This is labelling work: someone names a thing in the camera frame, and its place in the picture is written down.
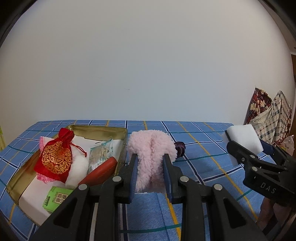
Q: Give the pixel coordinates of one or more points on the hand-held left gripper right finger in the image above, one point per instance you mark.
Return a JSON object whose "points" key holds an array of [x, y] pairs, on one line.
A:
{"points": [[167, 183]]}

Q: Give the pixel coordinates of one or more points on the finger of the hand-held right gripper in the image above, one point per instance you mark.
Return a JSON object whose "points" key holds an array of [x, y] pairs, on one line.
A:
{"points": [[268, 148], [238, 153]]}

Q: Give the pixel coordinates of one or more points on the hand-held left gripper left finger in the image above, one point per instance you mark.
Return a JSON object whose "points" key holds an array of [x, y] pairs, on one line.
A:
{"points": [[133, 180]]}

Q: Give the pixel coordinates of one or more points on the white sponge block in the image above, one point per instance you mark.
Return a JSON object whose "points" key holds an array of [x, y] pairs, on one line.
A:
{"points": [[245, 136]]}

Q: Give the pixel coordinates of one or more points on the pink fluffy cloth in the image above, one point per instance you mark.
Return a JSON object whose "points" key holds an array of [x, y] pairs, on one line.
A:
{"points": [[150, 153]]}

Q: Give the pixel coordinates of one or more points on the red soft case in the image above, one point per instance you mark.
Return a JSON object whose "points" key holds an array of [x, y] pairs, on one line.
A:
{"points": [[101, 171]]}

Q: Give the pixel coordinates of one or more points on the gold metal tin box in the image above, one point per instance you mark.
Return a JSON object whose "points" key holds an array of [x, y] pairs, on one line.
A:
{"points": [[99, 132]]}

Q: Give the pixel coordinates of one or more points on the green tissue pack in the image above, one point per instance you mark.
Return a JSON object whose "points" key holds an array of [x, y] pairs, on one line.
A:
{"points": [[55, 199]]}

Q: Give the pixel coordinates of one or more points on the person's right forearm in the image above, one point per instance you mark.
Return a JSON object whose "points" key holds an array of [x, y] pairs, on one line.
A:
{"points": [[270, 213]]}

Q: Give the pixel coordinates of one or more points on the blue plaid tablecloth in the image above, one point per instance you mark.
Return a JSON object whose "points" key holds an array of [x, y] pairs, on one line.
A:
{"points": [[208, 162]]}

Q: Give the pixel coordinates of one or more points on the dark purple scrunchie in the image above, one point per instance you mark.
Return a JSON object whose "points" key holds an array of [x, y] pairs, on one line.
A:
{"points": [[180, 148]]}

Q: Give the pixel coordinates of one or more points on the clear plastic tissue packet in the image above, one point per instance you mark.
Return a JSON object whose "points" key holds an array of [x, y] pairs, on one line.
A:
{"points": [[99, 155]]}

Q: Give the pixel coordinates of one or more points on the dark red floral pillow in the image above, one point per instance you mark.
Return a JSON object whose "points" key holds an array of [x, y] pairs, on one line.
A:
{"points": [[257, 104]]}

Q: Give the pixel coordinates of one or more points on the white cloth with pink trim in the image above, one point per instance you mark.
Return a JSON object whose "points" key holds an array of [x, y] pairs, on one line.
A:
{"points": [[42, 141]]}

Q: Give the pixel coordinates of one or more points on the white paper liner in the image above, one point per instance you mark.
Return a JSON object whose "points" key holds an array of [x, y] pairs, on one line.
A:
{"points": [[30, 199]]}

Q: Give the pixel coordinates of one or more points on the green floral curtain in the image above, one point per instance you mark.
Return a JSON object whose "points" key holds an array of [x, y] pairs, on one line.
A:
{"points": [[1, 139]]}

